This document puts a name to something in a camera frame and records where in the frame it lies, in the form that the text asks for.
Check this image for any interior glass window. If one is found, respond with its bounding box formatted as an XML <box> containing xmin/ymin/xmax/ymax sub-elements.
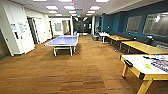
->
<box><xmin>125</xmin><ymin>14</ymin><xmax>143</xmax><ymax>34</ymax></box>
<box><xmin>142</xmin><ymin>12</ymin><xmax>168</xmax><ymax>37</ymax></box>

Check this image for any small white table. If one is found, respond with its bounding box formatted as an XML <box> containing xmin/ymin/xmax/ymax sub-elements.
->
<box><xmin>98</xmin><ymin>31</ymin><xmax>111</xmax><ymax>44</ymax></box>

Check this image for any yellow air hockey table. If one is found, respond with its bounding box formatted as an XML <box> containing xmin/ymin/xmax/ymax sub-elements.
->
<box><xmin>119</xmin><ymin>53</ymin><xmax>168</xmax><ymax>94</ymax></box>

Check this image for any long wooden table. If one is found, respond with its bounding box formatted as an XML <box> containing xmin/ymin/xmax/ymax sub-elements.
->
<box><xmin>129</xmin><ymin>40</ymin><xmax>168</xmax><ymax>56</ymax></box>
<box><xmin>108</xmin><ymin>34</ymin><xmax>132</xmax><ymax>51</ymax></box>

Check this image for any blue ping pong table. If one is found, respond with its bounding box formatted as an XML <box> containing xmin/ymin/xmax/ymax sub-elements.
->
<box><xmin>43</xmin><ymin>34</ymin><xmax>80</xmax><ymax>57</ymax></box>

